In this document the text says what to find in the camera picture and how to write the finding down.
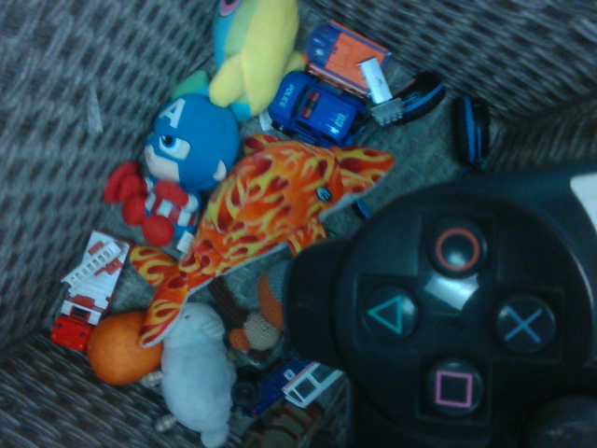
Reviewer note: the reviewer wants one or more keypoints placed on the black gamepad controller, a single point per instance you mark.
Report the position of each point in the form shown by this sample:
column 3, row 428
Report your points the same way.
column 457, row 317

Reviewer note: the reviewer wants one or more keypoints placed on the grey wicker basket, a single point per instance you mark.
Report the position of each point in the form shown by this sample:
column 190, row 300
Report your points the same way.
column 70, row 116

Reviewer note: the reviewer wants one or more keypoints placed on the orange flame pattern plush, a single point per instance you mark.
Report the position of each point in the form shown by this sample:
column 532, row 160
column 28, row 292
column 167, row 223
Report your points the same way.
column 266, row 200

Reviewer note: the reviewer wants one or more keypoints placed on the grey orange plush ball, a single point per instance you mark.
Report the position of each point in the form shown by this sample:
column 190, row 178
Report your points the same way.
column 273, row 303

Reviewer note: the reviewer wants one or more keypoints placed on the small crochet duck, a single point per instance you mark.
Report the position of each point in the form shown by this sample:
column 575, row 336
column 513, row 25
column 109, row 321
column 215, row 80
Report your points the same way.
column 259, row 329

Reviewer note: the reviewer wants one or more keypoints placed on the blue toy police car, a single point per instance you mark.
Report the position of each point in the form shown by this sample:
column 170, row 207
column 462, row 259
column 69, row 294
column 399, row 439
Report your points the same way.
column 312, row 109

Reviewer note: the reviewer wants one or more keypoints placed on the Captain America plush doll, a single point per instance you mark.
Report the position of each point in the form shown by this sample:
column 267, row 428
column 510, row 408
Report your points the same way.
column 196, row 140

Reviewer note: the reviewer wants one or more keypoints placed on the white blue toy van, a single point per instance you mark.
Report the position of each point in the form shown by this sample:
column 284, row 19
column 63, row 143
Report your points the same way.
column 298, row 382

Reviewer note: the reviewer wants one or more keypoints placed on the orange blue toy truck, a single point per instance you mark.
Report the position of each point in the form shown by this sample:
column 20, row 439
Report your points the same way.
column 340, row 56

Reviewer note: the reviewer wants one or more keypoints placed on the white seal plush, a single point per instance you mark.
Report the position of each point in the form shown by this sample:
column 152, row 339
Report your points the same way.
column 196, row 364

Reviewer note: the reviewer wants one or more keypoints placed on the yellow fish plush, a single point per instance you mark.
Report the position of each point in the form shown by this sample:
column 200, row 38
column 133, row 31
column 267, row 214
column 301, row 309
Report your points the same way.
column 256, row 51

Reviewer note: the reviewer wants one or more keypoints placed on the blue black headphones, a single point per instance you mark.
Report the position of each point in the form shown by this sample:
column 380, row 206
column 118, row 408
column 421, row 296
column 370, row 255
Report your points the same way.
column 471, row 130

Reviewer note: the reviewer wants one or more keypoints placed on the red white toy firetruck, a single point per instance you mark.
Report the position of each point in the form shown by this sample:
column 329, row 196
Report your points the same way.
column 86, row 289

